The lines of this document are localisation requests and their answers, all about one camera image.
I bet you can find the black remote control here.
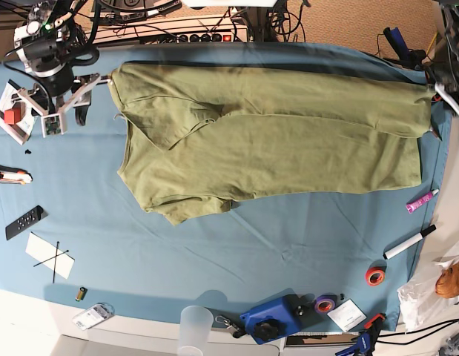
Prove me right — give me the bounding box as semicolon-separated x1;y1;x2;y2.
5;205;47;240

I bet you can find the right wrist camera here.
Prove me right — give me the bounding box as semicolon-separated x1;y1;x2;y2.
41;113;67;138

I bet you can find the purple tape roll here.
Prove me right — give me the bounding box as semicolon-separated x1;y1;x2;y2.
314;294;337;314

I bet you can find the orange handled screwdriver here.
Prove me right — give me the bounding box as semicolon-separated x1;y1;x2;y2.
429;126;442;141

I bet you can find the silver carabiner keyring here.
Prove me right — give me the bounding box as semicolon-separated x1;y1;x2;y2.
215;314;241;332

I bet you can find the blue plastic box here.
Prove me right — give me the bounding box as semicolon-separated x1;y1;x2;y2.
240;296;302;345

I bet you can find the white square card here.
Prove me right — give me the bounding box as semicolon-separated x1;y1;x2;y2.
327;300;366;332

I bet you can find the black knob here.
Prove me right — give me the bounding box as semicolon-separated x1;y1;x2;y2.
253;319;285;343

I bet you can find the white black marker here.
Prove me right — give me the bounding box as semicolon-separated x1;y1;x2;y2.
383;225;437;260

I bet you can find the white paper card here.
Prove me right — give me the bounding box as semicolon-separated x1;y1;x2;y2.
25;233;75;280

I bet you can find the clear plastic package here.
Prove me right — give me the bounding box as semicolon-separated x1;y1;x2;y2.
72;303;115;331

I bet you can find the translucent plastic cup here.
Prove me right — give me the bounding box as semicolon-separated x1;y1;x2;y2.
177;306;214;356

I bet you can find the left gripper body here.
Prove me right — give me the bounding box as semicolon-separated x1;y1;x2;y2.
435;83;459;116

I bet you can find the red cube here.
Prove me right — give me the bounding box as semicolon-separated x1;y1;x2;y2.
4;108;22;125

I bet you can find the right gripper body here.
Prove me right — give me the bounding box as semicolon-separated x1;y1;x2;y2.
12;70;111;116

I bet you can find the white plastic bag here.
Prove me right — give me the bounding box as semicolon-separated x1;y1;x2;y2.
397;240;459;332

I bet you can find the olive green t-shirt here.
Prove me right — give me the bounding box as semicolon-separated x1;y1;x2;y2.
109;62;434;225

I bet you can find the orange tape roll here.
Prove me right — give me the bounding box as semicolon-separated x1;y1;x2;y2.
365;267;386;286

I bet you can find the brown bread roll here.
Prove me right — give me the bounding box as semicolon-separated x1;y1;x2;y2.
435;263;459;299

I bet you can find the blue table cloth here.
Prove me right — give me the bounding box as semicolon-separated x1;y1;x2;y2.
0;41;452;332

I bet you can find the blue orange bar clamp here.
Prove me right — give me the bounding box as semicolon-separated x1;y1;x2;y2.
334;313;386;356

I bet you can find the orange white utility knife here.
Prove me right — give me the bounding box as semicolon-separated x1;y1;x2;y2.
0;165;33;185

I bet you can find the black zip tie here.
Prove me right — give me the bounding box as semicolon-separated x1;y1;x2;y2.
33;250;69;267
52;241;59;284

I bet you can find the pink tube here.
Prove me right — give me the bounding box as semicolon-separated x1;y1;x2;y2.
406;189;439;214

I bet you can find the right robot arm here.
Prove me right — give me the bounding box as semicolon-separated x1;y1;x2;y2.
3;1;103;135

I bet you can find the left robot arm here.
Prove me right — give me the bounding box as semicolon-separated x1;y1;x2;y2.
432;1;459;117

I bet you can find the white power strip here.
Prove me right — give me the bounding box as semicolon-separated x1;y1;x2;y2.
94;22;251;45

